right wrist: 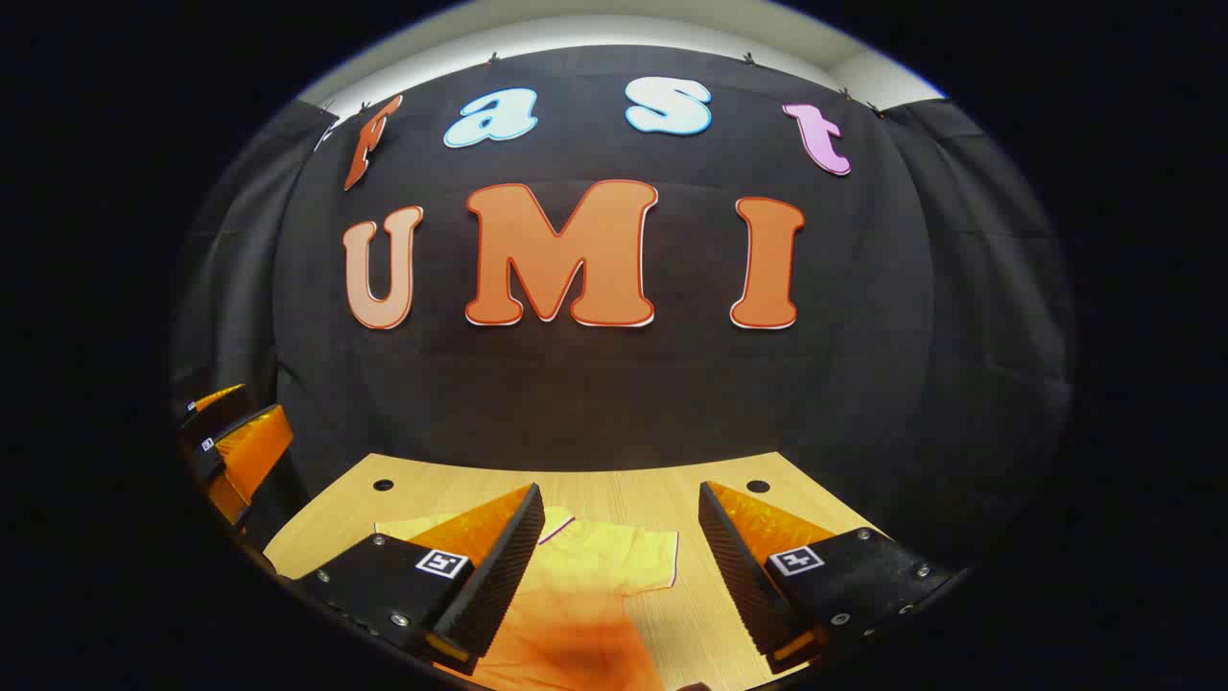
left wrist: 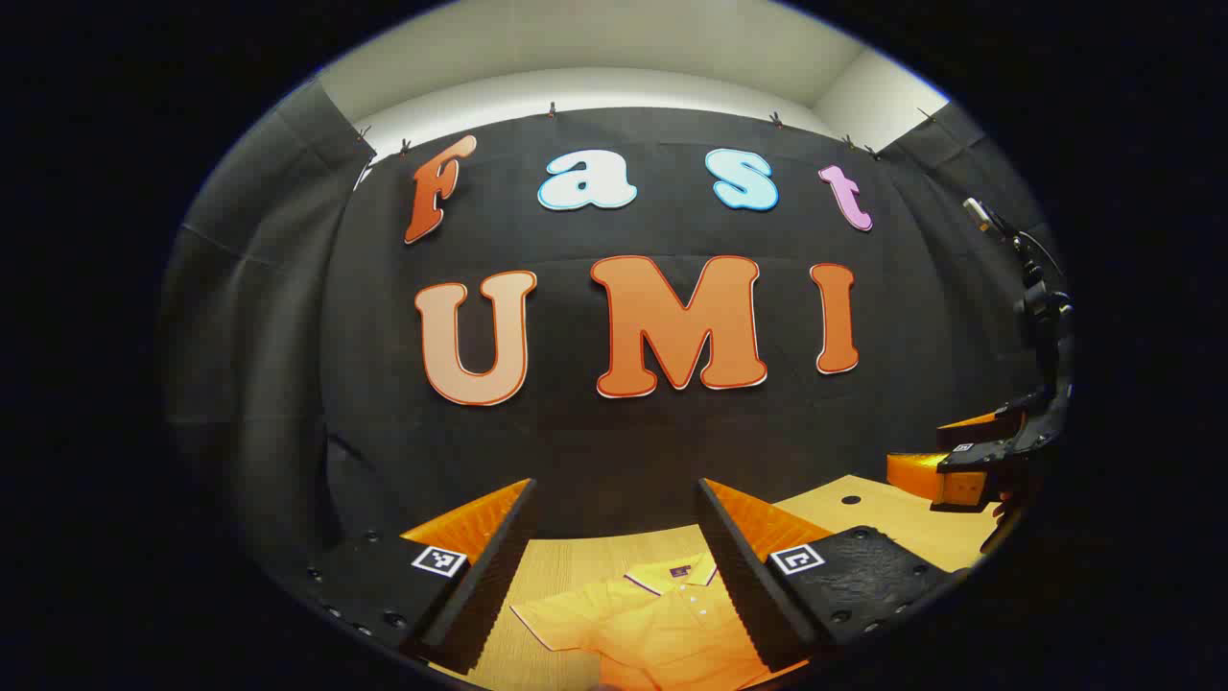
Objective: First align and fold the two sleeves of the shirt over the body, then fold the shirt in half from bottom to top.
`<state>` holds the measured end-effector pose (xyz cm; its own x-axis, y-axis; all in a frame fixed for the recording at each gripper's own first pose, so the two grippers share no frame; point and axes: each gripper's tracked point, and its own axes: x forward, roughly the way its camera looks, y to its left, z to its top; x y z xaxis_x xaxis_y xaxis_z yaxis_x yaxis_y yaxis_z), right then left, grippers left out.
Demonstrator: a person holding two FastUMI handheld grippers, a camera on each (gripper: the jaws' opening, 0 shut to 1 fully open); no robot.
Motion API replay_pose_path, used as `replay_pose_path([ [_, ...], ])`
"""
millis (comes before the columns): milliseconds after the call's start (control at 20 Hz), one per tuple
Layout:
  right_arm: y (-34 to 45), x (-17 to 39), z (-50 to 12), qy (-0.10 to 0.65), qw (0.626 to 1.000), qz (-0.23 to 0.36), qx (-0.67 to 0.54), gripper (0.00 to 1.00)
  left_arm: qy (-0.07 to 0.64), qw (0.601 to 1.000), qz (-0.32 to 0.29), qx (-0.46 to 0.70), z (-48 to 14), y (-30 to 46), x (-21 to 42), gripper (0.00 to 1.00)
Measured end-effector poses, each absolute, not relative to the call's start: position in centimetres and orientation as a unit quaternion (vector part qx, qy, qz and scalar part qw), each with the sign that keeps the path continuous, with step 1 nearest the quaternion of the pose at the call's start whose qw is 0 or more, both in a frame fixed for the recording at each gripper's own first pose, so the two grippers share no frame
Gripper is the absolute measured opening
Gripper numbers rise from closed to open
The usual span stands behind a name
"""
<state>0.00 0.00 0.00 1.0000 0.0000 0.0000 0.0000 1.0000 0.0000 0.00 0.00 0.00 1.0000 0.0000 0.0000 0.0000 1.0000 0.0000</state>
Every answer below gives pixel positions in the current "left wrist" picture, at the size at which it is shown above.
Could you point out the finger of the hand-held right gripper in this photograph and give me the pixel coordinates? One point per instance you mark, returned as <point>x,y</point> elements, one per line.
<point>921,472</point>
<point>979,429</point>

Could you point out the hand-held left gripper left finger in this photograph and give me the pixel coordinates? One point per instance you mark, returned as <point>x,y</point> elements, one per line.
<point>484,581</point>

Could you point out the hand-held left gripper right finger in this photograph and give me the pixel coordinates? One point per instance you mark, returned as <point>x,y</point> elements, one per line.
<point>743,576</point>

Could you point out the orange T-shirt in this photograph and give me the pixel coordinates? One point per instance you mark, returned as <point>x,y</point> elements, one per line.
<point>662,624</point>

